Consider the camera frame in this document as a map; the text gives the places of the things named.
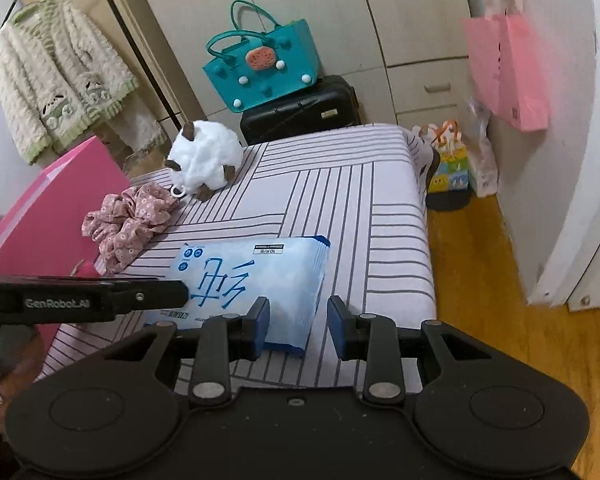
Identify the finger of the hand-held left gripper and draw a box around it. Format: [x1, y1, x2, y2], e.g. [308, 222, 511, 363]
[100, 277, 192, 313]

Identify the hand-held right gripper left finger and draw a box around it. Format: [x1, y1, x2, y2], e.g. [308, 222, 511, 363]
[102, 296, 272, 408]

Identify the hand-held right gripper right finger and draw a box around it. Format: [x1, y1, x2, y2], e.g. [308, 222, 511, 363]
[327, 295, 501, 408]

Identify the blue tissue pack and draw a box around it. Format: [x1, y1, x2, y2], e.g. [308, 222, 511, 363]
[145, 234, 331, 358]

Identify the pink floral scrunchie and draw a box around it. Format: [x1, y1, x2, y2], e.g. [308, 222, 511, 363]
[81, 183, 181, 276]

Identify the pink cardboard box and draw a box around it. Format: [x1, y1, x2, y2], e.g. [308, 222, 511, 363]
[0, 135, 131, 361]

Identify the white panda plush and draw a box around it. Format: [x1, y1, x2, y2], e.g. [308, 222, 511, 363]
[166, 120, 244, 202]

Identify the person's left hand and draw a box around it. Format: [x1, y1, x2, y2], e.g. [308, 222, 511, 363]
[0, 350, 33, 433]

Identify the striped tablecloth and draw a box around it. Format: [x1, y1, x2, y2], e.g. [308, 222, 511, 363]
[37, 122, 438, 396]

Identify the colourful gift bag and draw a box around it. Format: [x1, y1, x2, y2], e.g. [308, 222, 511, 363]
[420, 121, 470, 193]

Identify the clear plastic bag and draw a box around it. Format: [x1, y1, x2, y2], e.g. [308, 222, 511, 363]
[467, 97, 498, 198]

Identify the black suitcase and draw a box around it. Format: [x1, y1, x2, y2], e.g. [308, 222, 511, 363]
[240, 75, 363, 146]

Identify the white fuzzy jacket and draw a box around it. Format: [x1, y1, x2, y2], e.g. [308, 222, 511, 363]
[0, 0, 141, 166]

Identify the teal felt handbag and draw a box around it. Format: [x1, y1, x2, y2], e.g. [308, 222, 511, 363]
[202, 0, 323, 113]

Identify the black clothes rack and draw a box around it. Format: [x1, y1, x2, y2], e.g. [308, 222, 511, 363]
[0, 0, 183, 133]

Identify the beige wardrobe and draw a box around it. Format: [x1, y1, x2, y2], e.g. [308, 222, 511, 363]
[125, 0, 481, 131]

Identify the pink shopping bag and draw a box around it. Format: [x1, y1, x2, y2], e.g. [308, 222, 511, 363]
[461, 0, 551, 133]

